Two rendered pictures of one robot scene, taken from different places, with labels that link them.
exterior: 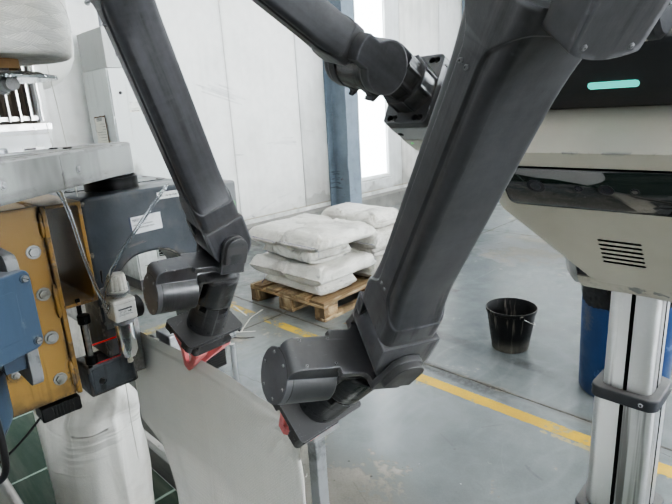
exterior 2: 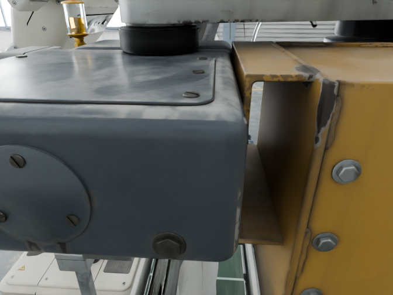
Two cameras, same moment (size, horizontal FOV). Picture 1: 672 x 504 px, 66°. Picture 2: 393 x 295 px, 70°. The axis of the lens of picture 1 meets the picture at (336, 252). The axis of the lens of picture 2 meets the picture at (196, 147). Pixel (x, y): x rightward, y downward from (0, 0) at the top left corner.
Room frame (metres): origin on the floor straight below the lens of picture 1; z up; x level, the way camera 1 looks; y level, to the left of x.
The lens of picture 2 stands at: (1.12, 0.68, 1.38)
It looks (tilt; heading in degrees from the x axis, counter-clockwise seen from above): 26 degrees down; 229
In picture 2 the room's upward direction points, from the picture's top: straight up
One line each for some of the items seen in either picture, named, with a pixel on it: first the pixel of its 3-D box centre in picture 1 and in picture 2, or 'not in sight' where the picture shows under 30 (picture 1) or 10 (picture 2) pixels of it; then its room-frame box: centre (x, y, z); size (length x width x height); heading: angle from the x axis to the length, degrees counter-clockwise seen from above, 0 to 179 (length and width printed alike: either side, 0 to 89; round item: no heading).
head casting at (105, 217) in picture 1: (126, 246); (123, 170); (1.00, 0.41, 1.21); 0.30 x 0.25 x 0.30; 45
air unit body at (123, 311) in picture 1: (125, 317); not in sight; (0.80, 0.35, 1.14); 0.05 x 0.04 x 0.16; 135
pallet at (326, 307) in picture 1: (338, 279); not in sight; (4.13, -0.01, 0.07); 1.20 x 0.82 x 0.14; 137
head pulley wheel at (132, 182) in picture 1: (110, 182); (159, 37); (0.93, 0.39, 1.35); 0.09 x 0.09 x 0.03
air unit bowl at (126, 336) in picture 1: (126, 338); not in sight; (0.80, 0.35, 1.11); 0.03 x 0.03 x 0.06
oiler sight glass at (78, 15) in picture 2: not in sight; (75, 19); (0.97, 0.27, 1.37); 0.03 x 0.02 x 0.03; 45
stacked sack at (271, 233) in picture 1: (291, 228); not in sight; (4.05, 0.34, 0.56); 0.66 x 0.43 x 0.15; 132
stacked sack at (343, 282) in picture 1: (309, 276); not in sight; (3.87, 0.22, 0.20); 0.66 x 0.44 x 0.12; 45
